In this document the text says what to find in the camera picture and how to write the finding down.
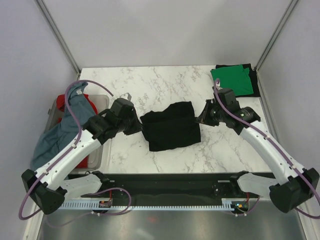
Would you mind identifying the black t-shirt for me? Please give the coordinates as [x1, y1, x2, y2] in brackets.
[140, 101, 201, 152]
[215, 63, 261, 98]

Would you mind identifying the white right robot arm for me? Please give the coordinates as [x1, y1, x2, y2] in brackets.
[196, 99, 320, 213]

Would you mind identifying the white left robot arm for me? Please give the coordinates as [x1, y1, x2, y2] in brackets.
[21, 105, 142, 215]

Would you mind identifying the clear plastic bin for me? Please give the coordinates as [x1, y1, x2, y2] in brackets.
[44, 94, 111, 174]

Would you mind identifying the folded green t-shirt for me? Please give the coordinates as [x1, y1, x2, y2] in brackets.
[210, 64, 254, 97]

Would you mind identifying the blue-grey t-shirt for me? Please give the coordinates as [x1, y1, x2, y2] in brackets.
[30, 82, 96, 171]

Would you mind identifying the folded black t-shirt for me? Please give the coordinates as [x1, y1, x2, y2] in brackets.
[215, 63, 261, 98]

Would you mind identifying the red t-shirt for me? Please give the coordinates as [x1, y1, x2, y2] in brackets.
[56, 94, 98, 170]

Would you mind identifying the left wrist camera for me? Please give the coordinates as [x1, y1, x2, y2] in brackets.
[110, 92, 134, 118]

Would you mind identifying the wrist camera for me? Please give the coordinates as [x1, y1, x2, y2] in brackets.
[217, 88, 239, 108]
[110, 92, 134, 118]

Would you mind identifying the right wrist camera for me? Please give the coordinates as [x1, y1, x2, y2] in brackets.
[217, 88, 239, 108]

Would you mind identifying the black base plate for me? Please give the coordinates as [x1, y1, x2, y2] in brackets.
[80, 172, 261, 207]

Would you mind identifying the white slotted cable duct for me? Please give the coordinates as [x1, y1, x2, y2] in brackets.
[58, 198, 235, 211]

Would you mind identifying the right aluminium frame post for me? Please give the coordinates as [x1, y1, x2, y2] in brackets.
[254, 0, 300, 71]

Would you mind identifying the aluminium frame post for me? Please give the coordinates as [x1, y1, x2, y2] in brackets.
[254, 0, 300, 71]
[34, 0, 82, 77]

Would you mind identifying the left aluminium frame post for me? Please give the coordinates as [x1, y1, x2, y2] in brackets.
[34, 0, 82, 77]

